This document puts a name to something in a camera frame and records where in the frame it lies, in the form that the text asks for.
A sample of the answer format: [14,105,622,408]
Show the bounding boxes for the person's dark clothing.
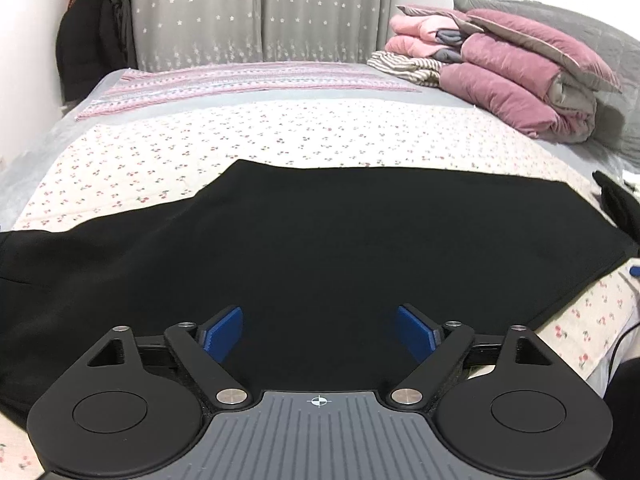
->
[602,359,640,480]

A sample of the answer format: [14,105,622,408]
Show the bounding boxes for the folded pink garment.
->
[389,13,472,59]

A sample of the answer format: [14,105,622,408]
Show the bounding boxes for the cherry print bed sheet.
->
[0,100,640,476]

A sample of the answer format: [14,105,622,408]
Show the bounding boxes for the folded mauve velvet quilt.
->
[439,8,624,144]

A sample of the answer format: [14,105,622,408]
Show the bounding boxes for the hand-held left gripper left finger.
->
[86,306,251,407]

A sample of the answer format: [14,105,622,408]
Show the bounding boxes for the blue-grey folded garment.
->
[432,28,474,64]

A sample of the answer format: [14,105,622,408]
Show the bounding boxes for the striped folded garment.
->
[367,50,447,87]

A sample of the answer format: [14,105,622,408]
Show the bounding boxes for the pink striped blanket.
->
[75,61,418,122]

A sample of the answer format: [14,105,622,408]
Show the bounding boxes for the grey star print curtain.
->
[129,0,397,74]

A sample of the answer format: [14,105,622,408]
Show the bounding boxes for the black pants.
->
[0,159,640,432]

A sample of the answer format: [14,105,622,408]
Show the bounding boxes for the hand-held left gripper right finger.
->
[386,304,555,407]

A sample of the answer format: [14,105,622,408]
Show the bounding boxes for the grey quilted pillow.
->
[452,0,640,167]

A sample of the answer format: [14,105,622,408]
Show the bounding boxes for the dark hanging clothes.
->
[55,0,139,104]

